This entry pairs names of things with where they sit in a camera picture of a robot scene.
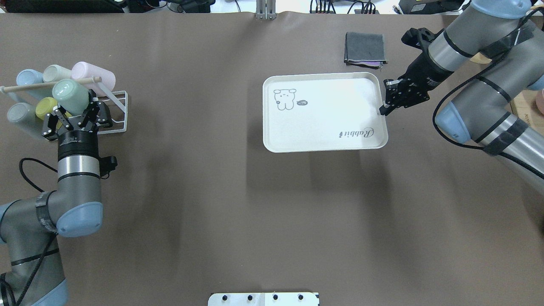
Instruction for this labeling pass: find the blue plastic cup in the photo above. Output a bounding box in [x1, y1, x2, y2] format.
[16, 68, 51, 101]

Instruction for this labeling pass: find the white wire cup rack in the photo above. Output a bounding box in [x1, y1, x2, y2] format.
[92, 82, 130, 134]

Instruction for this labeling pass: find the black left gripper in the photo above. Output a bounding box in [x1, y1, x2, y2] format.
[41, 89, 113, 159]

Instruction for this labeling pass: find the green plastic cup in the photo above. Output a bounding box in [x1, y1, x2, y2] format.
[52, 78, 90, 116]

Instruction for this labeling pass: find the folded grey cloth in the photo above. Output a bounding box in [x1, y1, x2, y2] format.
[344, 32, 388, 68]

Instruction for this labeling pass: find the cream plastic cup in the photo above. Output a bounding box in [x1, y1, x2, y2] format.
[42, 64, 72, 83]

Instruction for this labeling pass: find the wooden rack handle rod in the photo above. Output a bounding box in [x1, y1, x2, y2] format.
[0, 76, 102, 94]

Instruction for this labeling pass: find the metal mounting plate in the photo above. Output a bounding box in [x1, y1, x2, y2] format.
[207, 292, 320, 306]

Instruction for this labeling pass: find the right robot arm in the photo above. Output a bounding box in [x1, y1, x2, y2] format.
[380, 0, 544, 193]

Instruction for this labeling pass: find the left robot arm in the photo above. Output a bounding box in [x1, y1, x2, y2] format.
[1, 90, 117, 306]

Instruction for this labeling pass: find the pink plastic cup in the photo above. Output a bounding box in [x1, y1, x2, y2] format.
[71, 61, 116, 91]

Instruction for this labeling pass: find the yellow plastic cup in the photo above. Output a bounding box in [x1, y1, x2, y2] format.
[35, 97, 60, 122]

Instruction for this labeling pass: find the white rabbit tray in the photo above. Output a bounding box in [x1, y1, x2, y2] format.
[262, 72, 388, 153]

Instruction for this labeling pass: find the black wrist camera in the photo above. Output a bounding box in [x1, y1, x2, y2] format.
[99, 156, 118, 177]

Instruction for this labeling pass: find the grey plastic cup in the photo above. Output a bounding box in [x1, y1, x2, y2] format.
[6, 102, 45, 141]

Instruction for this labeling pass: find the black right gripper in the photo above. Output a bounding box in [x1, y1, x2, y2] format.
[379, 54, 453, 116]

